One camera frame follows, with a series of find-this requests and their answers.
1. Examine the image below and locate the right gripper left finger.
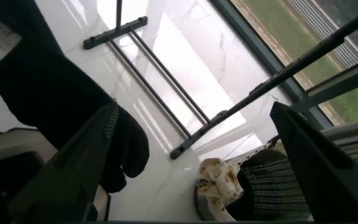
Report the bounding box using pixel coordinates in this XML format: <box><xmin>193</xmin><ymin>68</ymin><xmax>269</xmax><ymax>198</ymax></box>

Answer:
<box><xmin>7</xmin><ymin>101</ymin><xmax>119</xmax><ymax>222</ymax></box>

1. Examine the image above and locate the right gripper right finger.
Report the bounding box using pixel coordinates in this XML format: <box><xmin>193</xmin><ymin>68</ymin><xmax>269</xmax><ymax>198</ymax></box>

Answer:
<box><xmin>269</xmin><ymin>101</ymin><xmax>358</xmax><ymax>222</ymax></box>

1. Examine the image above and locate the black garment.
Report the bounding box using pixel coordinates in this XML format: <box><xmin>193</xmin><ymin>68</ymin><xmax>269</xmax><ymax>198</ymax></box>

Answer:
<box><xmin>0</xmin><ymin>0</ymin><xmax>150</xmax><ymax>194</ymax></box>

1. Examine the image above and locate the cream printed garment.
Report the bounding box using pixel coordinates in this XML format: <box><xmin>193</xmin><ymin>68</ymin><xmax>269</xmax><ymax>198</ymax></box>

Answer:
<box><xmin>196</xmin><ymin>136</ymin><xmax>281</xmax><ymax>222</ymax></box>

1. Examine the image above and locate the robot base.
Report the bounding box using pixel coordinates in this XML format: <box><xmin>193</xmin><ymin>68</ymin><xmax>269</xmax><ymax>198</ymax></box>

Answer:
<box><xmin>0</xmin><ymin>126</ymin><xmax>58</xmax><ymax>224</ymax></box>

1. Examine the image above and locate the white laundry basket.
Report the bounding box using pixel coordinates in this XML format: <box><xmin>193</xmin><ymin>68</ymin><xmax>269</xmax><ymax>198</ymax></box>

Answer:
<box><xmin>193</xmin><ymin>147</ymin><xmax>315</xmax><ymax>222</ymax></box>

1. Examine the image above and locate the black clothes rack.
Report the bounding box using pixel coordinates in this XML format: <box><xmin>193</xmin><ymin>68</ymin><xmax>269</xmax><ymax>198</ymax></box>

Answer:
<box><xmin>82</xmin><ymin>0</ymin><xmax>358</xmax><ymax>160</ymax></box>

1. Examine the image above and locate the beige curtain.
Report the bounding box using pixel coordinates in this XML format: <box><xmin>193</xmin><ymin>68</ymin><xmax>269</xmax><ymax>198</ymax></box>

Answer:
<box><xmin>320</xmin><ymin>116</ymin><xmax>358</xmax><ymax>178</ymax></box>

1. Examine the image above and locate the window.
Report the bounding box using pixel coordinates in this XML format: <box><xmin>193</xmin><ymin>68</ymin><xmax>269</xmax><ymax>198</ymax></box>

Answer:
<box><xmin>209</xmin><ymin>0</ymin><xmax>358</xmax><ymax>130</ymax></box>

